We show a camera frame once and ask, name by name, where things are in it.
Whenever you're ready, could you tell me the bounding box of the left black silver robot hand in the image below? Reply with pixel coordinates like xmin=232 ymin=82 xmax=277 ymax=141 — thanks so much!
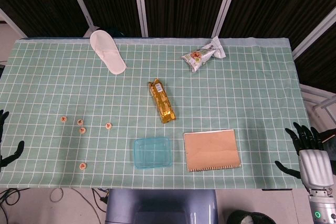
xmin=0 ymin=110 xmax=25 ymax=173

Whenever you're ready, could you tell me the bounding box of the blue clear plastic container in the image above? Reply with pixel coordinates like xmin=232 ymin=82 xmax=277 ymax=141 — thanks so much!
xmin=133 ymin=136 xmax=173 ymax=168

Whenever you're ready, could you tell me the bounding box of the black waste bin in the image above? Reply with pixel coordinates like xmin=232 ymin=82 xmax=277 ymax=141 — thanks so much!
xmin=226 ymin=209 xmax=276 ymax=224

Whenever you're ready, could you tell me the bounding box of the black plug cable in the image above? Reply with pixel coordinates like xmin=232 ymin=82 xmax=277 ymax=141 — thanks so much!
xmin=91 ymin=187 xmax=109 ymax=206

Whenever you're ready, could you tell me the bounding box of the black floor cable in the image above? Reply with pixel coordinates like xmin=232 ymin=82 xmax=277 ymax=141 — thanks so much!
xmin=0 ymin=187 xmax=30 ymax=224

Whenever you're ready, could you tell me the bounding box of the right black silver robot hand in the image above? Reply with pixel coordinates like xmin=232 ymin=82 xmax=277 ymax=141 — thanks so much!
xmin=275 ymin=122 xmax=333 ymax=195

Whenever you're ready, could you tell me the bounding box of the green white snack bag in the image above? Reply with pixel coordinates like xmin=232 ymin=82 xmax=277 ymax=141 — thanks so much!
xmin=181 ymin=36 xmax=227 ymax=73

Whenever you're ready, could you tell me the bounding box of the grey looped cable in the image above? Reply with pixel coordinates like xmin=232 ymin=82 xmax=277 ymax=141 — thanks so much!
xmin=49 ymin=188 xmax=65 ymax=203

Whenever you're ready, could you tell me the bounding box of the brown spiral notebook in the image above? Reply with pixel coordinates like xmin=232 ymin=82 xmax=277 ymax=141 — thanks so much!
xmin=183 ymin=129 xmax=242 ymax=173

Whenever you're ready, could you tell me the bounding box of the white disposable slipper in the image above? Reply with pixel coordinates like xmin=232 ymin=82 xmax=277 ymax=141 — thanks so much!
xmin=90 ymin=30 xmax=128 ymax=75

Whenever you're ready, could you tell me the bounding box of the green checked tablecloth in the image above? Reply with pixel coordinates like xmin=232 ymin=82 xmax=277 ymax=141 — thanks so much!
xmin=0 ymin=36 xmax=320 ymax=190

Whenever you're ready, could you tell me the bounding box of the gold foil biscuit pack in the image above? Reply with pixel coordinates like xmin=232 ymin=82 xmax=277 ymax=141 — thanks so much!
xmin=147 ymin=78 xmax=176 ymax=124

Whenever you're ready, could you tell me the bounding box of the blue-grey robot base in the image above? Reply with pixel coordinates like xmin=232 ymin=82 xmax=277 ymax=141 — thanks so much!
xmin=104 ymin=188 xmax=219 ymax=224

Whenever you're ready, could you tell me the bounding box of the thin grey floor cable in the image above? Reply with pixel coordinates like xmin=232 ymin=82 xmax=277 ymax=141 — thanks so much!
xmin=68 ymin=187 xmax=102 ymax=224

